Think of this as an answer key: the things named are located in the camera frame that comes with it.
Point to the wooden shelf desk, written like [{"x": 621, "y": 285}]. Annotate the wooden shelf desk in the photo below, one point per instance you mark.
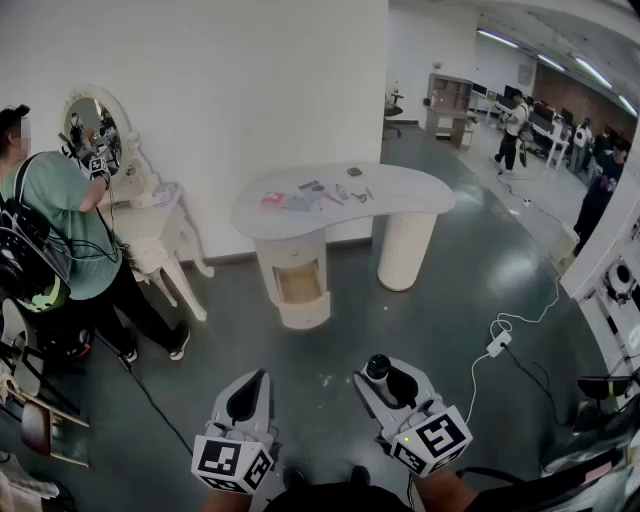
[{"x": 447, "y": 120}]

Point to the white cabinet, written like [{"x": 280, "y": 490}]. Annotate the white cabinet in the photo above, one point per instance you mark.
[{"x": 600, "y": 260}]

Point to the wooden chair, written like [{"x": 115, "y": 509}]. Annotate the wooden chair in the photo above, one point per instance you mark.
[{"x": 35, "y": 430}]

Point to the black frame grey chair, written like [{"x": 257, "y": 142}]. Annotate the black frame grey chair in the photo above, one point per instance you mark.
[{"x": 20, "y": 345}]

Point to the row of office desks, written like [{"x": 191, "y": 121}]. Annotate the row of office desks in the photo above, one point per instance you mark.
[{"x": 545, "y": 127}]

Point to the black office chair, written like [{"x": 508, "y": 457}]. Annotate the black office chair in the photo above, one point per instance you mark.
[{"x": 393, "y": 110}]

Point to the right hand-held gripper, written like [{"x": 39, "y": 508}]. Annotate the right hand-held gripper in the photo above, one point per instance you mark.
[{"x": 430, "y": 440}]

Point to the person's left forearm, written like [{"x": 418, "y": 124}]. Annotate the person's left forearm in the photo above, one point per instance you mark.
[{"x": 222, "y": 502}]

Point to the person's right forearm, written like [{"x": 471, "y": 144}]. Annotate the person's right forearm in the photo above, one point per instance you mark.
[{"x": 440, "y": 495}]

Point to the ceiling light strip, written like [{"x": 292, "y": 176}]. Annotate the ceiling light strip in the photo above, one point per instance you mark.
[
  {"x": 594, "y": 72},
  {"x": 629, "y": 105},
  {"x": 497, "y": 38},
  {"x": 551, "y": 62}
]

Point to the purple packets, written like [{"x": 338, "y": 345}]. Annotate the purple packets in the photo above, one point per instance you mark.
[{"x": 165, "y": 194}]

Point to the dark rectangular strip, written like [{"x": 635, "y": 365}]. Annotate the dark rectangular strip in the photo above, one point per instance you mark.
[{"x": 311, "y": 186}]

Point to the red pen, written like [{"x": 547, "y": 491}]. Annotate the red pen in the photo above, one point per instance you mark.
[{"x": 334, "y": 200}]

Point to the small dark box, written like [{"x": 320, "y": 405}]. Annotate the small dark box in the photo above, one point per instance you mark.
[{"x": 355, "y": 171}]

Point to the person's black clothing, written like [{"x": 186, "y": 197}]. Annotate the person's black clothing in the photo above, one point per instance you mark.
[{"x": 340, "y": 500}]

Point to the red packet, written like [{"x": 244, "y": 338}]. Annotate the red packet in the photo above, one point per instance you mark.
[{"x": 271, "y": 200}]

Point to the white stool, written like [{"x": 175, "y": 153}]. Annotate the white stool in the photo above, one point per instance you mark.
[{"x": 565, "y": 245}]

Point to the grey and black equipment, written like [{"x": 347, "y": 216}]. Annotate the grey and black equipment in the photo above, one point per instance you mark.
[{"x": 590, "y": 450}]

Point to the person's black shoe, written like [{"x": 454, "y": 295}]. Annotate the person's black shoe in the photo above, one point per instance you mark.
[
  {"x": 294, "y": 477},
  {"x": 360, "y": 475}
]

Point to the scissors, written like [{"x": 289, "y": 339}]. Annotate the scissors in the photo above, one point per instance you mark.
[{"x": 360, "y": 197}]

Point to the ornate white vanity with mirror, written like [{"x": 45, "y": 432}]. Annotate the ornate white vanity with mirror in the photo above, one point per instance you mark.
[{"x": 150, "y": 220}]

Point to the white curved table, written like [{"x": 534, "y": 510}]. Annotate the white curved table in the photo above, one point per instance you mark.
[{"x": 400, "y": 185}]

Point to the blue packets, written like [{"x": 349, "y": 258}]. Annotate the blue packets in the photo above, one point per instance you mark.
[{"x": 296, "y": 204}]

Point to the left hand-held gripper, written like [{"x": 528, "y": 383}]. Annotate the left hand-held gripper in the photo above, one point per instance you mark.
[{"x": 235, "y": 460}]

